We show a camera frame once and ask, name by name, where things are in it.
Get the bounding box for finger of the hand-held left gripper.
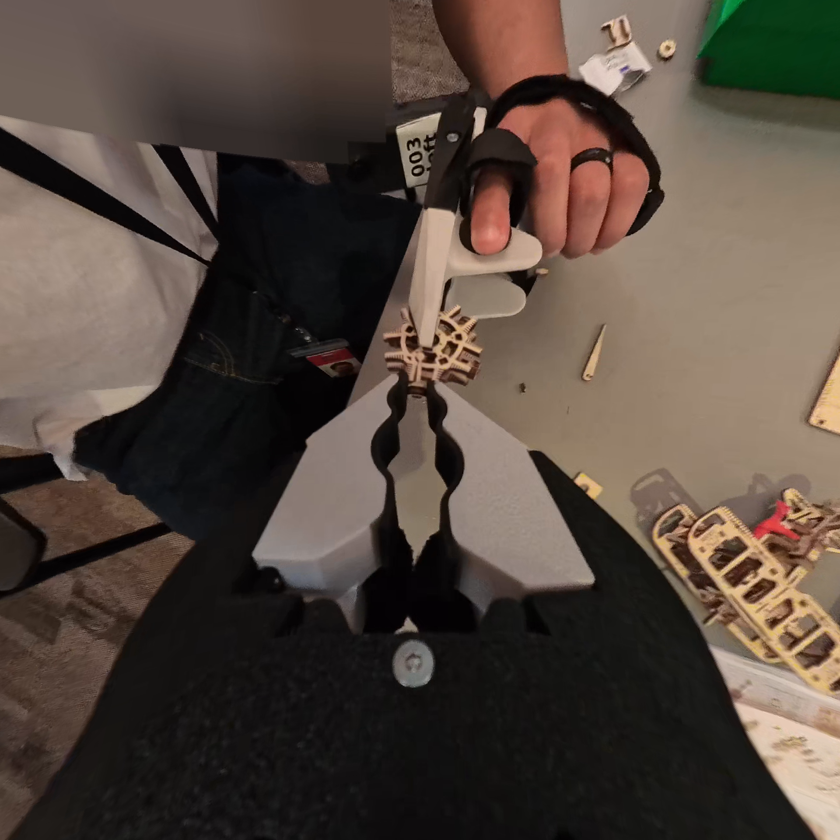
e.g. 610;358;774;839
410;206;460;349

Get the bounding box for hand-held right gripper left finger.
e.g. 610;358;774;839
252;377;404;632

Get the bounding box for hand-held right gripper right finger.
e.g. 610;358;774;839
425;381;597;613

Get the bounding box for wooden radial engine model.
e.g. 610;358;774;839
382;305;483;395

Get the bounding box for person's left forearm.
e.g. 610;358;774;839
433;0;571;99

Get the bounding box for grey desk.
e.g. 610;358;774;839
348;0;840;664

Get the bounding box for person's left hand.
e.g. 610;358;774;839
469;97;652;260

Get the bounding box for red white id badge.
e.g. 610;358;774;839
289;338;365;378

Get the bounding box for person's dark jeans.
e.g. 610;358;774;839
72;154;424;542

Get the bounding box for white plastic bag scrap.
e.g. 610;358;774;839
579;42;654;96

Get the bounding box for pointed wooden stick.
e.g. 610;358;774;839
581;323;608;383

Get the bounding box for wooden biplane model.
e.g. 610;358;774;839
651;487;840;697

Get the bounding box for black metal bar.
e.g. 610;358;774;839
0;521;173;595

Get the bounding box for person's white shirt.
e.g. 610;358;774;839
0;115;221;480

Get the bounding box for wooden part sheet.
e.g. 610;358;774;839
807;354;840;435

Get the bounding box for green plastic bin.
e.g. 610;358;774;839
697;0;840;101

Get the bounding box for instruction booklet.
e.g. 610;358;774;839
712;646;840;840

